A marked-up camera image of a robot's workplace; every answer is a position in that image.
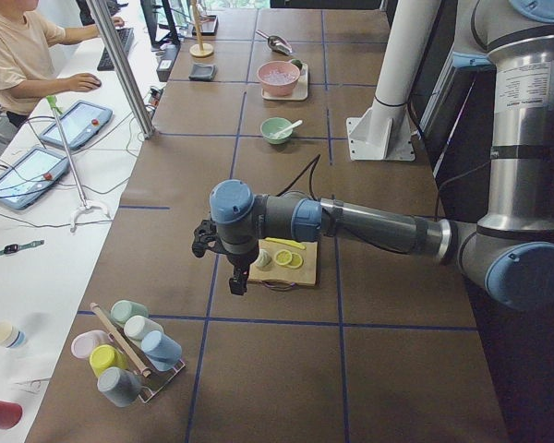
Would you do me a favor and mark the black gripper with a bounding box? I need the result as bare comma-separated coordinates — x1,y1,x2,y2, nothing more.
191,220,259,295

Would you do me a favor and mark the white plastic spoon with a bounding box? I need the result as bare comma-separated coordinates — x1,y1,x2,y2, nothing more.
271,120,303,138

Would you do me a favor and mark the green ceramic bowl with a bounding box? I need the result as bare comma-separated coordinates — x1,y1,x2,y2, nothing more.
260,117,293,145

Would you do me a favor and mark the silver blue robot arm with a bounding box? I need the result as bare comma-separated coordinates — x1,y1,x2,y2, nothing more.
192,1,554,311

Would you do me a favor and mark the pink bowl with ice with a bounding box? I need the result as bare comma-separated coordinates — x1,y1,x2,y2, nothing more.
257,61,301,97

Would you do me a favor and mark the metal ice scoop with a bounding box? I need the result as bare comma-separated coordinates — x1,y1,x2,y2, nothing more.
256,29,294,56

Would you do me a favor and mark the white garlic bulb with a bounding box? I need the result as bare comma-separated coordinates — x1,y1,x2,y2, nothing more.
253,248,272,271

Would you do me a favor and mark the yellow lemon slice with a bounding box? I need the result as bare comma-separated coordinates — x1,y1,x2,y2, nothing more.
273,249,293,267

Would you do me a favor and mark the bamboo cutting board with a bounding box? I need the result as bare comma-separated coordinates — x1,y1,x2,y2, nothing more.
249,239,318,286

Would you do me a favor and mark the yellow plastic knife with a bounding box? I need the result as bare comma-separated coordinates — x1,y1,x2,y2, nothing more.
265,237,307,250

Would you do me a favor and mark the cup rack with cups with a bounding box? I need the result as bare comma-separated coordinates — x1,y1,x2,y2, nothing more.
70,300,186,407

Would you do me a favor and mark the white grabber stick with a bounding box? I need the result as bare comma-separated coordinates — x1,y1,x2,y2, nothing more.
46,95,111,233

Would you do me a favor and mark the beige rectangular tray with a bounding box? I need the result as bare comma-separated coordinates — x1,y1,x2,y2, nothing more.
261,63,309,102

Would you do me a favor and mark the grey folded cloth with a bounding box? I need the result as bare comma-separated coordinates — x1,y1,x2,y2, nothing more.
188,63,216,81

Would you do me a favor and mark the upper teach pendant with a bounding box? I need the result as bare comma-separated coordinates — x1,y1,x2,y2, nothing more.
60,101,113,150

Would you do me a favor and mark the teach pendant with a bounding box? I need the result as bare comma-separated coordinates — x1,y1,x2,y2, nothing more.
0,146,69,210
60,101,113,150

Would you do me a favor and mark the lower teach pendant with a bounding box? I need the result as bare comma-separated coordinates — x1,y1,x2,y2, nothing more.
0,146,69,210

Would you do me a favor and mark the wooden mug tree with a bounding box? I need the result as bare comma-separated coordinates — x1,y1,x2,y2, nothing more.
189,0,214,59

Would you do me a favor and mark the white paper cup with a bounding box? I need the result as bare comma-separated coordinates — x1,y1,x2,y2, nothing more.
0,321,26,349

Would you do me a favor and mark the black keyboard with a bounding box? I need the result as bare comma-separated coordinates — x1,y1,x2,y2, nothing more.
95,26,136,72

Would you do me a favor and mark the person in beige shirt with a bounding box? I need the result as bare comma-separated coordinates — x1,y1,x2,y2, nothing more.
0,1,102,127

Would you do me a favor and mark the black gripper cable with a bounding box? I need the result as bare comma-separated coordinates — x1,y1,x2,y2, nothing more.
276,153,322,198

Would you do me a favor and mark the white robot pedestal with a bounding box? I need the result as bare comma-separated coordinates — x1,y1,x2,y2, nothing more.
346,0,441,162

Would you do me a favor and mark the green strap wristwatch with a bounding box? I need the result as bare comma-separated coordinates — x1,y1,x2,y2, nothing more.
0,240,44,257

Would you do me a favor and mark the aluminium frame post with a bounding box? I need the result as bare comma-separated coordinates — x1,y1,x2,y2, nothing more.
87,0,155,139

